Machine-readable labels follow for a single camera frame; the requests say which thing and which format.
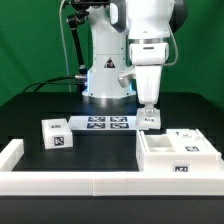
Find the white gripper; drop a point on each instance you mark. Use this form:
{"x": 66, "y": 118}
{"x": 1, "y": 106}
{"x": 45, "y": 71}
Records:
{"x": 148, "y": 60}

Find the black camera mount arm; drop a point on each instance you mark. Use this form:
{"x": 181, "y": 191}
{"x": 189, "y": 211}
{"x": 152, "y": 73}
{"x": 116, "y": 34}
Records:
{"x": 81, "y": 15}

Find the white cabinet body box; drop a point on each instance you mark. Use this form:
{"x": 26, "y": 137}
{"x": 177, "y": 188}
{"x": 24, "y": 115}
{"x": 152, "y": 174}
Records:
{"x": 154, "y": 153}

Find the white cabinet top block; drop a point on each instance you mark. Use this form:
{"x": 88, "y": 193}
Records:
{"x": 56, "y": 133}

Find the white marker base plate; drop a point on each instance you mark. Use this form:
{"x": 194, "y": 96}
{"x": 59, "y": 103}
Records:
{"x": 102, "y": 123}

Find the white U-shaped fence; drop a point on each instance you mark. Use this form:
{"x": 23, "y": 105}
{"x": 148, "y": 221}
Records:
{"x": 100, "y": 183}

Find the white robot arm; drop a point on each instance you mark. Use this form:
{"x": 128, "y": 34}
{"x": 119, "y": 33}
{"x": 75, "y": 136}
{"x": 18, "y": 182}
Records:
{"x": 114, "y": 28}

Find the white cabinet door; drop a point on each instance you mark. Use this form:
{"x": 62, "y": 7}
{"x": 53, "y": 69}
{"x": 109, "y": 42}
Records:
{"x": 144, "y": 121}
{"x": 189, "y": 141}

